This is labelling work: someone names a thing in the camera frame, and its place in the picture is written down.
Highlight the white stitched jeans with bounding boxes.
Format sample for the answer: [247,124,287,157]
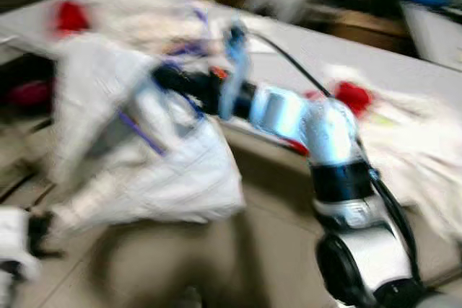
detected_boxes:
[46,33,247,234]

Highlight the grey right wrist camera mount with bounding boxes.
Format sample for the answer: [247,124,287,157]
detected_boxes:
[219,25,251,120]

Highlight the white table with black legs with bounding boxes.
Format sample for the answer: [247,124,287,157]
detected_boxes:
[0,0,462,251]

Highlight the brown cardboard box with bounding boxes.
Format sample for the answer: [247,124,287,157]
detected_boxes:
[328,8,406,53]

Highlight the folded white cloth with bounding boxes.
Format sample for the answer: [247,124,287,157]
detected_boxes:
[64,0,240,57]

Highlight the white cloth garment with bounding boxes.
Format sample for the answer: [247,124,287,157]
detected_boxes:
[323,66,462,245]

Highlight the small red garment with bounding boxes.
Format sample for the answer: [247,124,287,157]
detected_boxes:
[53,0,92,35]

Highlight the purple wire hanger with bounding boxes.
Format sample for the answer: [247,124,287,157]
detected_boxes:
[115,5,215,158]

